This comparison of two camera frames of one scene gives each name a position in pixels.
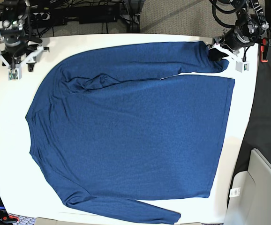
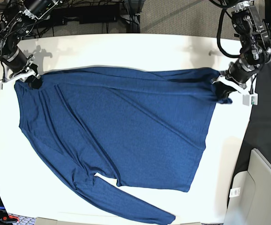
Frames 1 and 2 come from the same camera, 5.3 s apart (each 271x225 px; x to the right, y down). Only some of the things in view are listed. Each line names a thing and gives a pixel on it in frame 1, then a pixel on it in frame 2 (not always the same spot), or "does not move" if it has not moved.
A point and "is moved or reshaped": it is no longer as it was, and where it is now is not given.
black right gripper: x=243 y=34 → x=238 y=71
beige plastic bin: x=257 y=195 does not move
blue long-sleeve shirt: x=116 y=123 is moved or reshaped
